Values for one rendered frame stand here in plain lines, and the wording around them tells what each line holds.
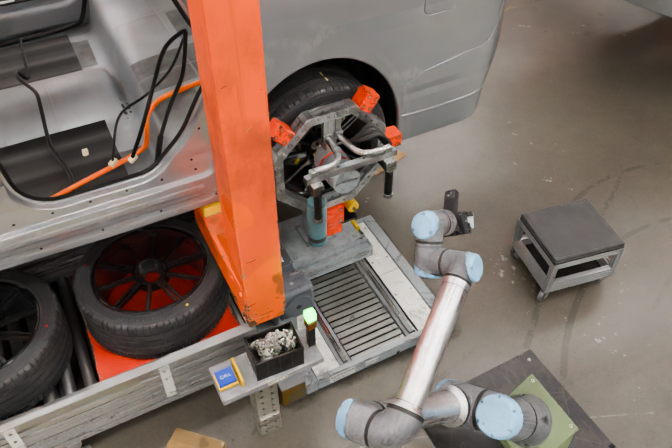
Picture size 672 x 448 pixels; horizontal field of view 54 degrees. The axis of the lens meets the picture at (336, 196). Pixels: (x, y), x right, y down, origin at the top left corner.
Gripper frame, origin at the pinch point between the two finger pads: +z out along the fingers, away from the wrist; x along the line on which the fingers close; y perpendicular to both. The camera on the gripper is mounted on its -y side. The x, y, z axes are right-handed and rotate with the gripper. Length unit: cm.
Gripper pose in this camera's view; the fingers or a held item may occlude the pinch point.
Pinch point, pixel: (469, 214)
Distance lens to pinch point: 253.4
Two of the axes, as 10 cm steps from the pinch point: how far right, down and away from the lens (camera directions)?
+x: 7.9, -1.8, -5.9
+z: 6.0, -0.2, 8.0
